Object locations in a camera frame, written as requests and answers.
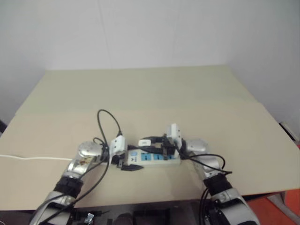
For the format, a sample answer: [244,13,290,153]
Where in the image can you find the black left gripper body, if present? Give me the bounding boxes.
[112,153,126,170]

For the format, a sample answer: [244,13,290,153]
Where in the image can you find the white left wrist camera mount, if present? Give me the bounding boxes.
[108,135,128,157]

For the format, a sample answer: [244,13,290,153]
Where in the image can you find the black frame under table edge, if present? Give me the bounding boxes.
[69,199,205,225]

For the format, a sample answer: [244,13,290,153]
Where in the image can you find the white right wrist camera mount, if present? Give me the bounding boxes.
[165,123,183,150]

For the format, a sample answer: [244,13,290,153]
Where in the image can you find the white power strip cord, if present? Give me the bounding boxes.
[0,154,74,162]

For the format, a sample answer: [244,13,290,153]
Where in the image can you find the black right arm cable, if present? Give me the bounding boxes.
[177,147,234,225]

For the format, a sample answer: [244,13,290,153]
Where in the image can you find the white power strip blue sockets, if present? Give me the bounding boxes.
[123,150,181,167]

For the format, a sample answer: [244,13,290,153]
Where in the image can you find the tan cardboard sheet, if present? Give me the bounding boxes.
[0,102,300,209]

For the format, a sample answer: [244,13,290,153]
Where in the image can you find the small silver metal bracket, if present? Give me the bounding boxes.
[85,211,95,225]

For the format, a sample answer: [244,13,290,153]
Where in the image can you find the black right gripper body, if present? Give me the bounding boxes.
[160,133,177,160]

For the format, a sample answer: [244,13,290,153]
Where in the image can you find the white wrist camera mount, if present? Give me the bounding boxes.
[108,135,128,157]
[165,123,183,150]

